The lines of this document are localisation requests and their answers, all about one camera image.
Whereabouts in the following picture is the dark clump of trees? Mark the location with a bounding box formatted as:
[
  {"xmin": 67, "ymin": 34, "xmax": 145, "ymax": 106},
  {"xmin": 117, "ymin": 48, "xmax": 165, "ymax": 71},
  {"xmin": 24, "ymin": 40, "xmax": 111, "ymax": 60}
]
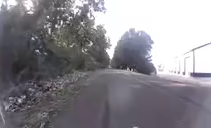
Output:
[{"xmin": 110, "ymin": 27, "xmax": 158, "ymax": 76}]

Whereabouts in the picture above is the row of trees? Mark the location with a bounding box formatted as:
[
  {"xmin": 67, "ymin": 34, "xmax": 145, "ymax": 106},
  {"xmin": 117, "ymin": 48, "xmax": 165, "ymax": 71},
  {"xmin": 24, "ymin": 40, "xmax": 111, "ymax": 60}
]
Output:
[{"xmin": 0, "ymin": 0, "xmax": 113, "ymax": 92}]

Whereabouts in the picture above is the grey asphalt road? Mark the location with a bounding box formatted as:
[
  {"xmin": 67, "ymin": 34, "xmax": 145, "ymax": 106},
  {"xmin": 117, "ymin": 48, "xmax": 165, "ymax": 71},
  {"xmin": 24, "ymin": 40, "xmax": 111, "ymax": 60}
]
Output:
[{"xmin": 52, "ymin": 68, "xmax": 211, "ymax": 128}]

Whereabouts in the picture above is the white building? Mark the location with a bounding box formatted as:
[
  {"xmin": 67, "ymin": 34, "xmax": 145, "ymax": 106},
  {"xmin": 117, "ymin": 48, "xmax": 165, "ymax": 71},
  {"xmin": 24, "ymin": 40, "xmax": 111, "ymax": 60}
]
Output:
[{"xmin": 167, "ymin": 39, "xmax": 211, "ymax": 78}]

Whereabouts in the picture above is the leaf-littered verge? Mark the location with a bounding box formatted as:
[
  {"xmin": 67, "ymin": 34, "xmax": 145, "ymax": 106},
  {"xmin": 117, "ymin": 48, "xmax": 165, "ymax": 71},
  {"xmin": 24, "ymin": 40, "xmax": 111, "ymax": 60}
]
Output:
[{"xmin": 1, "ymin": 69, "xmax": 91, "ymax": 128}]

